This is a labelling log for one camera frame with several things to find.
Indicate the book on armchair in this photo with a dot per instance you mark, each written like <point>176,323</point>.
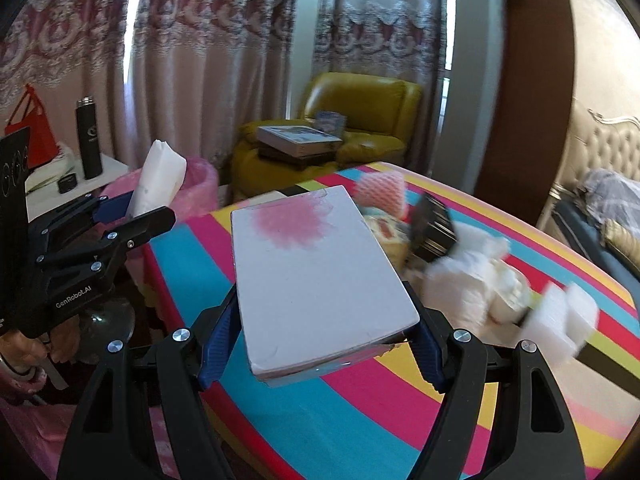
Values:
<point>295,137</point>

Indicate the yellow leather armchair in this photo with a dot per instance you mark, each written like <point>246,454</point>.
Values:
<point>370,105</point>

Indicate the flat dark box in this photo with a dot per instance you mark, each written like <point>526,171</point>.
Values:
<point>285,159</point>

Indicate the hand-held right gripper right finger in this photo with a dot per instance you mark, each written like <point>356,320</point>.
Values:
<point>429,357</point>

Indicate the small black round object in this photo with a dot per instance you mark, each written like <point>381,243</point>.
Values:
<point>66,184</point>

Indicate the pink foam fruit net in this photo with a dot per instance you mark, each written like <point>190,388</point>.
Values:
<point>380,190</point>

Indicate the black thermos bottle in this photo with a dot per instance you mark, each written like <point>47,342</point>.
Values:
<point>89,140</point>

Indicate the colourful striped cloth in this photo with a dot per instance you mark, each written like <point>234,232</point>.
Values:
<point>350,420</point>

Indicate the pink trash bin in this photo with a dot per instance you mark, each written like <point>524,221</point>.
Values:
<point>201,185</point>

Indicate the brown wooden door frame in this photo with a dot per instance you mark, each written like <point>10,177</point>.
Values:
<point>520,85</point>

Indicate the white tissue packet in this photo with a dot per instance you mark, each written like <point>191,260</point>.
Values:
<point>160,170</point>

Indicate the white foam block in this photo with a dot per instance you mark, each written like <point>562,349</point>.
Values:
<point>560,320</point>

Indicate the pink lace curtain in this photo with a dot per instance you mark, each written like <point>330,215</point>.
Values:
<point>60,35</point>
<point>210,60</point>
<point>380,25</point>

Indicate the white cardboard box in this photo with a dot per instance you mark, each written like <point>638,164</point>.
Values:
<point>310,280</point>

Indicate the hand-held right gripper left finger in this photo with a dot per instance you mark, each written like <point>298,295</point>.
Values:
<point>220,342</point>

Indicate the white plastic bag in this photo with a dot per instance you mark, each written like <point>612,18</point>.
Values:
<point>470,280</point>

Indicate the beige striped pillow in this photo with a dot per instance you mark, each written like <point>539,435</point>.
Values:
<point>625,242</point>

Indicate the bed with blue sheet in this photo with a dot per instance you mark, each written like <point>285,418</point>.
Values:
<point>580,240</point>

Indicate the black box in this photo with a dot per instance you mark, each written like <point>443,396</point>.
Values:
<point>432,227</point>

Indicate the red paper bag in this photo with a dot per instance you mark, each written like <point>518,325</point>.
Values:
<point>35,130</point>

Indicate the yellow snack packet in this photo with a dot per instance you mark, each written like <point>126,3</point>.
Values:
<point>390,235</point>

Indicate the small blue box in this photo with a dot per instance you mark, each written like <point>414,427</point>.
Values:
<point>331,121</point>

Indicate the white side table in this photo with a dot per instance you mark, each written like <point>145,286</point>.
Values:
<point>107,170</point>

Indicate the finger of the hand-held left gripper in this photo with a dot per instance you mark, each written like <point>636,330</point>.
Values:
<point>150,222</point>
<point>112,208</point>

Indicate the grey clothes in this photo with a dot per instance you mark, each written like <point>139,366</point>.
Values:
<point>612,187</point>

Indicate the person's left hand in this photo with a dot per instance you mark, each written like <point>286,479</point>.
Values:
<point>20,352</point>

